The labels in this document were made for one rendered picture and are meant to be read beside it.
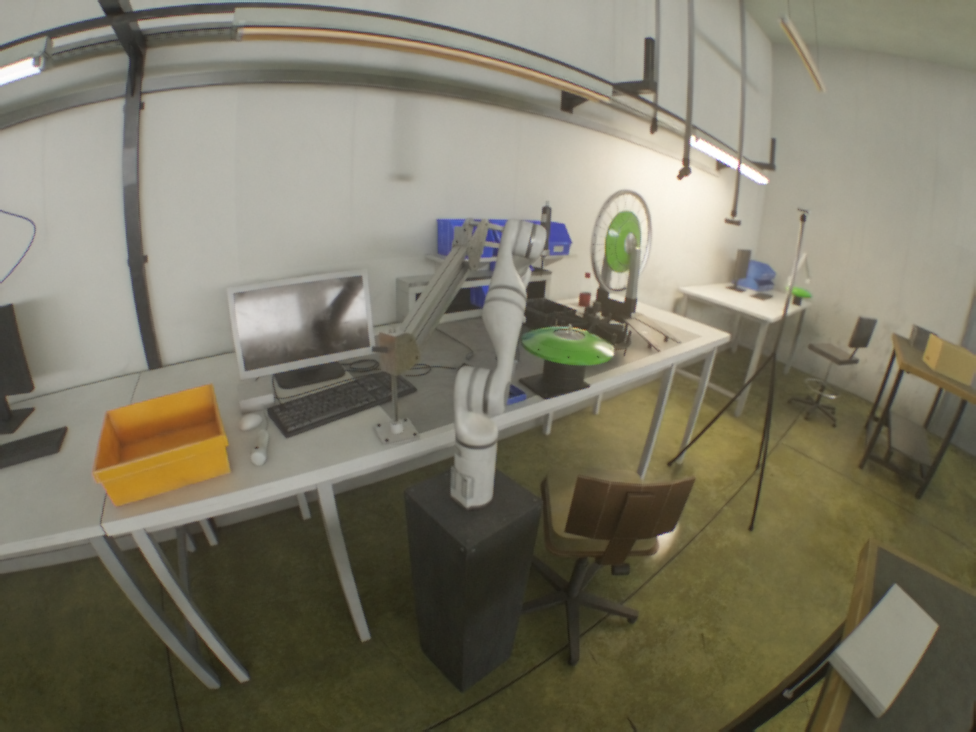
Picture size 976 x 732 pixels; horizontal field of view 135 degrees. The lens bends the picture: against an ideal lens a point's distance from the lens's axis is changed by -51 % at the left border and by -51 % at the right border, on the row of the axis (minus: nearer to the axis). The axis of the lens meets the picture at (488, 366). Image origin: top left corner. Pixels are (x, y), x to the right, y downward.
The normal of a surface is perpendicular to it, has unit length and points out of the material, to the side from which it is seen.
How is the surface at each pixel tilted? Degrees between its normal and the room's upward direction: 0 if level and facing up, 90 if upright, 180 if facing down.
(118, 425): 86
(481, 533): 0
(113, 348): 90
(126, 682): 0
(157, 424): 86
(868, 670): 0
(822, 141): 90
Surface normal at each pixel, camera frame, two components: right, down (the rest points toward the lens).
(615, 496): -0.15, 0.39
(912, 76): -0.81, 0.19
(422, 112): 0.58, 0.36
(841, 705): 0.06, -0.91
